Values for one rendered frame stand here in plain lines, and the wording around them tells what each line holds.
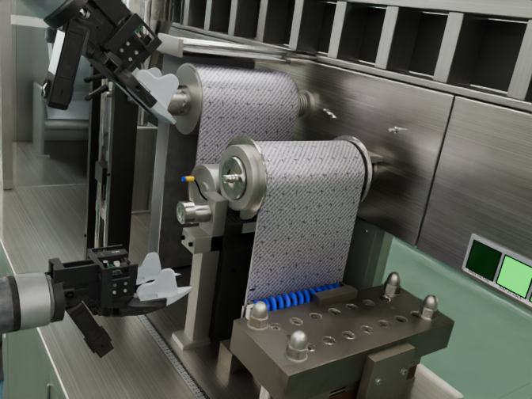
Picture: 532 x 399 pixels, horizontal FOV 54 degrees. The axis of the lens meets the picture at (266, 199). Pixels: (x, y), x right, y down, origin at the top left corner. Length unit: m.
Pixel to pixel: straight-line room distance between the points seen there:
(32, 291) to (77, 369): 0.28
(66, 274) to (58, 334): 0.34
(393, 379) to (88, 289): 0.53
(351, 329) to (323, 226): 0.20
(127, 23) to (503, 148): 0.61
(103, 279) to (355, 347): 0.42
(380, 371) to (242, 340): 0.24
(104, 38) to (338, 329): 0.60
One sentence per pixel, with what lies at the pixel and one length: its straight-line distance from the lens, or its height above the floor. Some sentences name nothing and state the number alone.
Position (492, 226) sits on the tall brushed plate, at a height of 1.24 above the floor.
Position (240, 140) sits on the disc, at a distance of 0.93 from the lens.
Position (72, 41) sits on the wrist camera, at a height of 1.46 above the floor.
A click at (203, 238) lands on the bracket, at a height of 1.13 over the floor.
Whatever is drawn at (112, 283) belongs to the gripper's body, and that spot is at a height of 1.14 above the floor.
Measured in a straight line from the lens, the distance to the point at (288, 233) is 0.96.
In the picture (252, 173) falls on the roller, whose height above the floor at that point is 1.27.
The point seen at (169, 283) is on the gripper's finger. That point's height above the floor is 1.12.
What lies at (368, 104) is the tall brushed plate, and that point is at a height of 1.38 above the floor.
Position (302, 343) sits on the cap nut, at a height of 1.06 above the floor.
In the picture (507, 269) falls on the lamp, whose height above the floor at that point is 1.19.
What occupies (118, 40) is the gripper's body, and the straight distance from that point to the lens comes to 0.73.
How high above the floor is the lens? 1.52
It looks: 19 degrees down
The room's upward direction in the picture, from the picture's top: 9 degrees clockwise
